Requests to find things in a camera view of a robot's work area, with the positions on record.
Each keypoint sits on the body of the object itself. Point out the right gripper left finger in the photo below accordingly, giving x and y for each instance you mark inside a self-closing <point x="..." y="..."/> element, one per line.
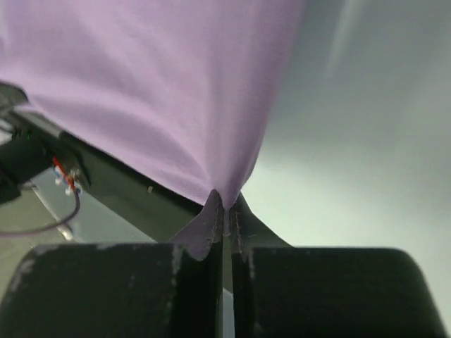
<point x="169" y="286"/>

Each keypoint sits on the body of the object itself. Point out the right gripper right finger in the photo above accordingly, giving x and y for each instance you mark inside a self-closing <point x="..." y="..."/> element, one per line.
<point x="281" y="290"/>

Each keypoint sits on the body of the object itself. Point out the purple t-shirt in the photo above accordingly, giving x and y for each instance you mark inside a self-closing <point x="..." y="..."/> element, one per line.
<point x="180" y="91"/>

